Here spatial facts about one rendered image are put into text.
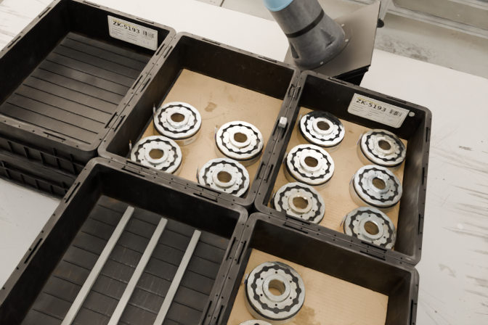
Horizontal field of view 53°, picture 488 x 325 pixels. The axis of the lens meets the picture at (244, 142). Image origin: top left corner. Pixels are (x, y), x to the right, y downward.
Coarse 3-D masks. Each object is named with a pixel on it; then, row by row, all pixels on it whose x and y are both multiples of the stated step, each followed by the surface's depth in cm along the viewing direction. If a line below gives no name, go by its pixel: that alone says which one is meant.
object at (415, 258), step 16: (304, 80) 107; (320, 80) 109; (336, 80) 109; (384, 96) 107; (288, 112) 100; (288, 128) 97; (272, 160) 92; (256, 208) 84; (416, 208) 89; (304, 224) 84; (416, 224) 87; (352, 240) 83; (416, 240) 85; (400, 256) 82; (416, 256) 83
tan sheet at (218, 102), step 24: (192, 72) 119; (168, 96) 112; (192, 96) 113; (216, 96) 114; (240, 96) 115; (264, 96) 116; (216, 120) 110; (240, 120) 110; (264, 120) 112; (192, 144) 104; (264, 144) 107; (192, 168) 100
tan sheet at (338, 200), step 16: (304, 112) 115; (352, 128) 114; (368, 128) 114; (288, 144) 108; (352, 144) 110; (336, 160) 107; (352, 160) 107; (336, 176) 104; (400, 176) 106; (272, 192) 99; (320, 192) 101; (336, 192) 101; (336, 208) 99; (352, 208) 99; (320, 224) 96; (336, 224) 96
